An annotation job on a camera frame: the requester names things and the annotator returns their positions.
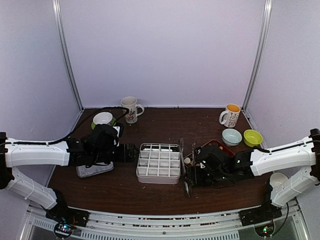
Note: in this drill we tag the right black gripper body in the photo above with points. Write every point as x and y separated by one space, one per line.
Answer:
205 180

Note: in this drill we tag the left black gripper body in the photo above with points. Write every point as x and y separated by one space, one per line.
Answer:
119 157

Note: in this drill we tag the metal tongs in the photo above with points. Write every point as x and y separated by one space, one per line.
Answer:
186 163

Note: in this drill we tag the bunny print tin lid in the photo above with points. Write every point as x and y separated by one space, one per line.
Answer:
84 172

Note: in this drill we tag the white divided tin box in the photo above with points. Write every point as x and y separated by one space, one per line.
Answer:
159 163

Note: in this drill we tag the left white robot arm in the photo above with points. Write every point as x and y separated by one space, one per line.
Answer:
99 148

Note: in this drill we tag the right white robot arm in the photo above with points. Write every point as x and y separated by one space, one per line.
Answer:
294 167

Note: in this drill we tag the red chocolate tray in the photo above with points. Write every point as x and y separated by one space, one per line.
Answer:
217 152

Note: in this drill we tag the green saucer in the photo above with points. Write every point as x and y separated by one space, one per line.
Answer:
111 123

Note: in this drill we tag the white bowl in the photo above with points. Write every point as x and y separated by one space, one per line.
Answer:
102 118

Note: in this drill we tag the tall coral print mug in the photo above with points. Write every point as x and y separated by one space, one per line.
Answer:
134 109

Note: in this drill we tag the light blue bowl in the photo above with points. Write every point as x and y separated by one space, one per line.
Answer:
231 137

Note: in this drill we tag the lime green bowl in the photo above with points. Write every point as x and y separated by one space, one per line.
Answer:
252 138

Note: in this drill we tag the yellow interior mug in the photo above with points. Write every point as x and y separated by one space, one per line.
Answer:
230 115

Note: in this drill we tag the white bowl off table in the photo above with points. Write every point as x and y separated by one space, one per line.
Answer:
277 179

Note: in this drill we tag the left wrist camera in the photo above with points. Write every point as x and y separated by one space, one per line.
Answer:
119 127

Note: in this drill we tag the front metal rail base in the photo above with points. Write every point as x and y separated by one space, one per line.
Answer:
224 225

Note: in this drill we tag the right aluminium frame post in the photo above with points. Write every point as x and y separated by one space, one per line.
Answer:
264 30

